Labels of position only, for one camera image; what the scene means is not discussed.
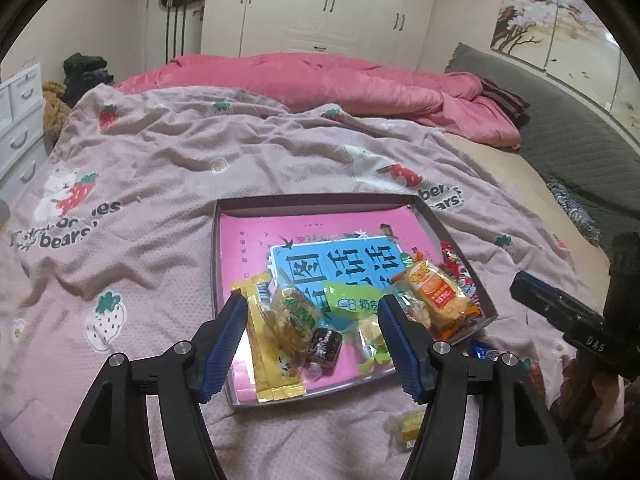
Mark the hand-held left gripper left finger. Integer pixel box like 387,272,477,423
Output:
52,291,250,480

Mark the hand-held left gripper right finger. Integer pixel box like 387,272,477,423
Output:
376,293,572,480

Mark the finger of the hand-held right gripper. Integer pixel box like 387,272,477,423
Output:
509,280,591,337
516,270,576,308

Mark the long yellow snack packet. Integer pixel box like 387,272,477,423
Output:
229,272,308,404

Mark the orange cracker packet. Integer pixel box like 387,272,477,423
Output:
394,254,484,344

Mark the green snack packet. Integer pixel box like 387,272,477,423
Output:
321,280,397,377

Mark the blue cookie packet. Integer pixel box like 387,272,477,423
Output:
469,339,502,364

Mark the dark brown candy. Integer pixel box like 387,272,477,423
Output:
304,326,344,367

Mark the clear cookie packet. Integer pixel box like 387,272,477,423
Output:
269,284,324,362

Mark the red candy packet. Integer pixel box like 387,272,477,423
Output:
439,240,482,312

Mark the shallow grey cardboard box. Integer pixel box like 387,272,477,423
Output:
212,194,499,412

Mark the person's right hand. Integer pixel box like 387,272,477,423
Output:
582,376,628,438

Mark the small yellow cake packet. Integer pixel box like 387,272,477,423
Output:
386,406,427,459

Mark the dark patterned cloth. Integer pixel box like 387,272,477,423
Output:
547,176,604,247

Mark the beige bedsheet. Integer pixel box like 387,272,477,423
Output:
444,132,613,273

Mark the printed strawberry blanket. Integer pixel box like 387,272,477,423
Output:
0,82,613,480

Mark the grey padded headboard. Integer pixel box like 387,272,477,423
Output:
444,42,640,223

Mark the dark striped pillow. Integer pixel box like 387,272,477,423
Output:
476,77,532,127

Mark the pink quilt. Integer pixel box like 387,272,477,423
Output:
115,52,524,152

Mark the dark clothes pile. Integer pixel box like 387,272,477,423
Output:
62,52,116,109

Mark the white drawer unit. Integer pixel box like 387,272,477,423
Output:
0,63,51,187

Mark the white wardrobe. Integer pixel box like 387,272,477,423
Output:
199,0,452,74

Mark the flower tree wall painting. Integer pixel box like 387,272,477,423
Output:
489,0,640,148

